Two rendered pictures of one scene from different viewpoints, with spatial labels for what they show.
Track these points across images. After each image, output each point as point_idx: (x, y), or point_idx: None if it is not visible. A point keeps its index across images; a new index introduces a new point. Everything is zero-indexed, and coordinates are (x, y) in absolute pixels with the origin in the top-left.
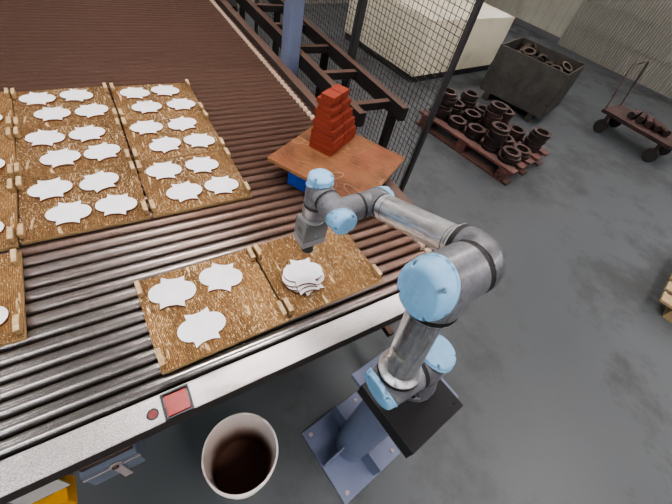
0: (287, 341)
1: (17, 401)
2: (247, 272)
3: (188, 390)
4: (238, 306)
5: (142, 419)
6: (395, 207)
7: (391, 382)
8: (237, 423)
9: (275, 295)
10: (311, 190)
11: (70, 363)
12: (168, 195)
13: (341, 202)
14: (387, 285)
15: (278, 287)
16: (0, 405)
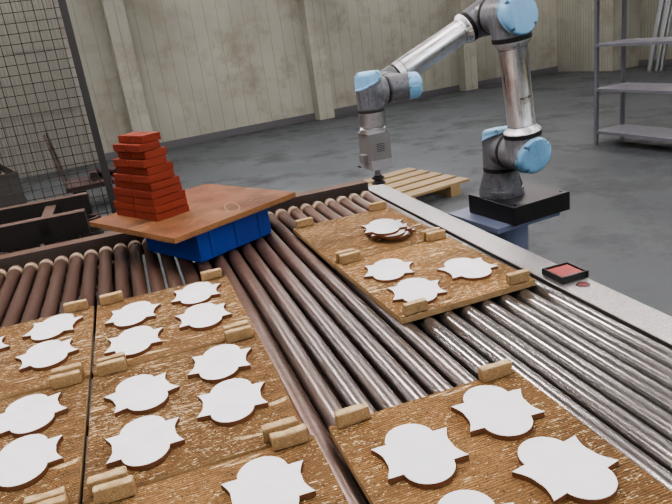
0: (472, 240)
1: (606, 356)
2: (379, 260)
3: (549, 266)
4: (433, 258)
5: (591, 288)
6: (414, 53)
7: (537, 128)
8: None
9: None
10: (378, 84)
11: (539, 338)
12: (210, 324)
13: (399, 73)
14: None
15: (402, 244)
16: (617, 366)
